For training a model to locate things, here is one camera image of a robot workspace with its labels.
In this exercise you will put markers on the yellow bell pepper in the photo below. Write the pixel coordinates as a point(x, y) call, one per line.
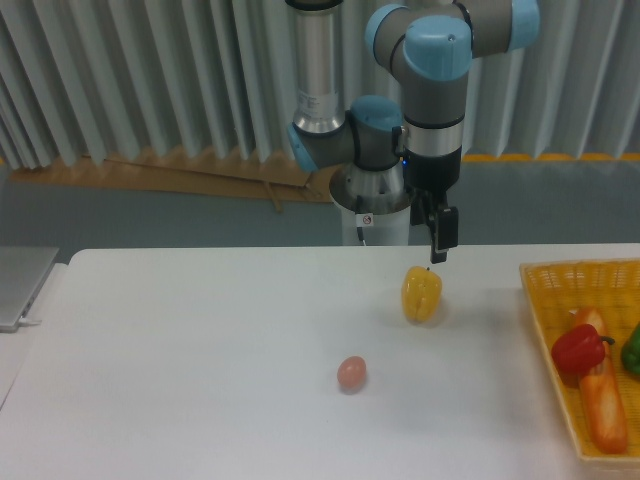
point(420, 294)

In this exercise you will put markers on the brown cardboard sheet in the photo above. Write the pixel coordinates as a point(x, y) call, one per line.
point(278, 179)

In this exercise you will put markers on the red bell pepper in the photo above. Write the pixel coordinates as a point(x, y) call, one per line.
point(579, 350)

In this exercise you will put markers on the yellow woven basket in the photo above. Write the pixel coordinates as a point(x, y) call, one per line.
point(554, 292)

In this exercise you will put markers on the brown egg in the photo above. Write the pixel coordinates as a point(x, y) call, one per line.
point(351, 373)

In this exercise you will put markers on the silver laptop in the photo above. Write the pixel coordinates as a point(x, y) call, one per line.
point(24, 271)

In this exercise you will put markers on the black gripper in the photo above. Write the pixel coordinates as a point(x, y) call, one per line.
point(435, 175)

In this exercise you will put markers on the green bell pepper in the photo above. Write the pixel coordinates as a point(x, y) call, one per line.
point(630, 352)

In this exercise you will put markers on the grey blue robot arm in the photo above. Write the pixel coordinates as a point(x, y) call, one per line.
point(394, 162)

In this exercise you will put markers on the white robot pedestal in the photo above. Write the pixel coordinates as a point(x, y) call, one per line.
point(369, 229)

